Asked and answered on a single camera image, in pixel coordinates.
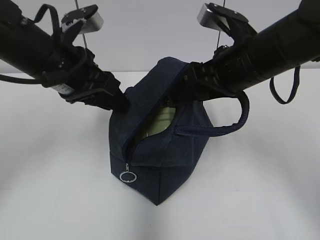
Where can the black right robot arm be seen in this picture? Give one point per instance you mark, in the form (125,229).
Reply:
(254,56)

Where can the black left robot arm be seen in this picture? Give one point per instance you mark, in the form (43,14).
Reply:
(43,48)

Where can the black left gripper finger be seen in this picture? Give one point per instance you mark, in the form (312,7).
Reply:
(118,100)

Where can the green lidded glass container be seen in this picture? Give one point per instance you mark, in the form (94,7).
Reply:
(160,121)

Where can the navy blue lunch bag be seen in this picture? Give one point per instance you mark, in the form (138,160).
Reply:
(157,165)

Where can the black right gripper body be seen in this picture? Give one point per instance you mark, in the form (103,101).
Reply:
(224,76)

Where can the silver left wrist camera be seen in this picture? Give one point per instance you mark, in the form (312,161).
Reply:
(89,17)

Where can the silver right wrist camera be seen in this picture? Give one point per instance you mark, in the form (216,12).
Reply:
(214,16)

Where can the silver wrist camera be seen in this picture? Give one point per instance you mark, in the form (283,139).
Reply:
(89,17)
(214,16)

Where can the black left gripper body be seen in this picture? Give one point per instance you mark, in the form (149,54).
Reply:
(73,73)

